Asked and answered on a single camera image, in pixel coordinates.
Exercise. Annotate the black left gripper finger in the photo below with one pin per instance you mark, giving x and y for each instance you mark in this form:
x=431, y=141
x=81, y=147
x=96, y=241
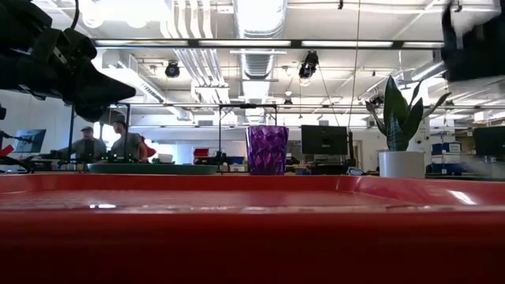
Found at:
x=102, y=90
x=92, y=113

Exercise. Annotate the green round plate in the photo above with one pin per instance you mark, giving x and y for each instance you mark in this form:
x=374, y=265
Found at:
x=154, y=169

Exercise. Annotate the purple faceted cup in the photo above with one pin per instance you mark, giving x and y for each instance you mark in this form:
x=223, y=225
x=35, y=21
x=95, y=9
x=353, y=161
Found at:
x=267, y=152

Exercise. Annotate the red plastic tray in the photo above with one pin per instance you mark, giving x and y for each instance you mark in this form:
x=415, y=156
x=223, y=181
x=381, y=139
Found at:
x=252, y=236

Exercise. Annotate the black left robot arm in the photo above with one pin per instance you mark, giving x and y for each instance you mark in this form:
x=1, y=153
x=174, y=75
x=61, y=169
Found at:
x=19, y=19

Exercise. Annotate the person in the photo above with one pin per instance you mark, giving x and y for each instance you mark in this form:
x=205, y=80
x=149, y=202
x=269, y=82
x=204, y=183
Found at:
x=150, y=150
x=126, y=148
x=87, y=148

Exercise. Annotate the monitor with blue screen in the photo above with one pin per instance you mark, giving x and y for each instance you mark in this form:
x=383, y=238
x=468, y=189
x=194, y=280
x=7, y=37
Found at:
x=29, y=141

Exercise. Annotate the black computer monitor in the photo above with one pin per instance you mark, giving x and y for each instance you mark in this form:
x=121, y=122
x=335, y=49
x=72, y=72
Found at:
x=489, y=141
x=324, y=140

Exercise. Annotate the blue storage box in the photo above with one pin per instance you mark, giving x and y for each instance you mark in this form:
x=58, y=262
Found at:
x=446, y=148

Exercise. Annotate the green snake plant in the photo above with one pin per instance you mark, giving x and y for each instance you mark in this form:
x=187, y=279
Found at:
x=398, y=118

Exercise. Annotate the red storage bin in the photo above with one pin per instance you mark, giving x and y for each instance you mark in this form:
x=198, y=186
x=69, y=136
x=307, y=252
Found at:
x=201, y=152

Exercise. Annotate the white plant pot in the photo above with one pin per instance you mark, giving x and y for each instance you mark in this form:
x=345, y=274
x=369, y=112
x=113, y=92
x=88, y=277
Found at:
x=401, y=165

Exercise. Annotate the black overhead light bar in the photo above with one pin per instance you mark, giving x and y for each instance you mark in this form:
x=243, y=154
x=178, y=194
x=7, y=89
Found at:
x=244, y=43

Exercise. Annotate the black ceiling camera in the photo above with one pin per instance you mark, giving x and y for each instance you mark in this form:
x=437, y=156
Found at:
x=172, y=70
x=308, y=65

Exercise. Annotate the silver ceiling air duct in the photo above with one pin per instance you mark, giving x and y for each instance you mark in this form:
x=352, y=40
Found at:
x=258, y=39

